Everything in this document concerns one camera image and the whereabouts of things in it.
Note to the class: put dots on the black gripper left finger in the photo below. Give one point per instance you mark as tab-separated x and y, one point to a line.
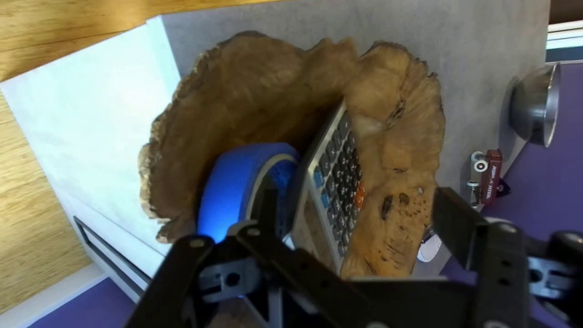
285	279

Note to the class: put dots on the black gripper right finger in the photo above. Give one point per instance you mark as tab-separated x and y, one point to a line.
502	274

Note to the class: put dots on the grey pocket calculator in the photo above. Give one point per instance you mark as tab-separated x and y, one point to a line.
331	188

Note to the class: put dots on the silver metal dish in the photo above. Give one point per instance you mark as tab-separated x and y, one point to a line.
535	106

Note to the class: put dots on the small white object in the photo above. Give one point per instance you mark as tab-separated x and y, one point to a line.
431	248

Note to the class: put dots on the small red and white gadget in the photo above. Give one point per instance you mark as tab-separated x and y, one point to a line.
487	175

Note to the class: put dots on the blue tape roll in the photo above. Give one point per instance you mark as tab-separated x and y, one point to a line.
234	183

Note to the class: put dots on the wooden slab board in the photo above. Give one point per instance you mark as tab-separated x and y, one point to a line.
256	97

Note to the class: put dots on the black table frame bar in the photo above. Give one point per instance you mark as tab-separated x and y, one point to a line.
106	252

